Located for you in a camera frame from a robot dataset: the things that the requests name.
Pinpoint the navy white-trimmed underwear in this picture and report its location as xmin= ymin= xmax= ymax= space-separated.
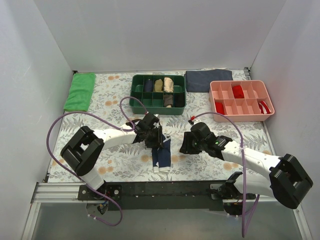
xmin=151 ymin=134 xmax=171 ymax=174

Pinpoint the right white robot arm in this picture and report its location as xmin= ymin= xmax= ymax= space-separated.
xmin=179 ymin=122 xmax=314 ymax=209

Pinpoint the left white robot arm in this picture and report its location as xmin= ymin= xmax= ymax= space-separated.
xmin=60 ymin=113 xmax=164 ymax=200

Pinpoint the rolled grey brown underwear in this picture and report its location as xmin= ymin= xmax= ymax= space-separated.
xmin=163 ymin=94 xmax=174 ymax=108

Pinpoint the rolled red underwear left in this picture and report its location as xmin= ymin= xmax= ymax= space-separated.
xmin=215 ymin=101 xmax=225 ymax=115

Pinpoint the rolled red underwear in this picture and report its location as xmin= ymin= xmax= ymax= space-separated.
xmin=215 ymin=101 xmax=225 ymax=115
xmin=232 ymin=85 xmax=245 ymax=99

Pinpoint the rolled black underwear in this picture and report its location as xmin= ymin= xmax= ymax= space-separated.
xmin=174 ymin=92 xmax=185 ymax=108

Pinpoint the rolled navy underwear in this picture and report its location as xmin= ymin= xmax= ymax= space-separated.
xmin=143 ymin=79 xmax=153 ymax=92

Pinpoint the rolled tan underwear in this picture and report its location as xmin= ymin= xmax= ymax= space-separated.
xmin=153 ymin=79 xmax=163 ymax=93

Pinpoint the rolled cream underwear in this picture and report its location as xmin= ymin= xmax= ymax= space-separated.
xmin=163 ymin=77 xmax=174 ymax=93

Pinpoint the rolled red underwear top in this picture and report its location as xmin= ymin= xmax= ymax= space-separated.
xmin=232 ymin=85 xmax=245 ymax=99

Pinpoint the red white striped underwear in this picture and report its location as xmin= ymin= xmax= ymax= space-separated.
xmin=258 ymin=100 xmax=271 ymax=115

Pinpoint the green divided organizer tray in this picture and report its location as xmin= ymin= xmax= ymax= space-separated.
xmin=129 ymin=74 xmax=187 ymax=115

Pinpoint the floral table mat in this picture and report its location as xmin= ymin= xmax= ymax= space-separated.
xmin=48 ymin=73 xmax=274 ymax=183

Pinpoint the pink divided organizer tray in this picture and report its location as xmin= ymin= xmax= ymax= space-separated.
xmin=208 ymin=80 xmax=275 ymax=122

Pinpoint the dark blue folded cloth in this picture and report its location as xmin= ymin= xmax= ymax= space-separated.
xmin=184 ymin=69 xmax=233 ymax=93

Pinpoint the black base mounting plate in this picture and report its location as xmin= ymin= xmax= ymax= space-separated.
xmin=77 ymin=181 xmax=256 ymax=212

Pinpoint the green folded towel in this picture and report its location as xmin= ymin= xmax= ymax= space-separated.
xmin=63 ymin=72 xmax=96 ymax=112

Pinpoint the aluminium frame rail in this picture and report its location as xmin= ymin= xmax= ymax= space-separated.
xmin=22 ymin=183 xmax=312 ymax=240

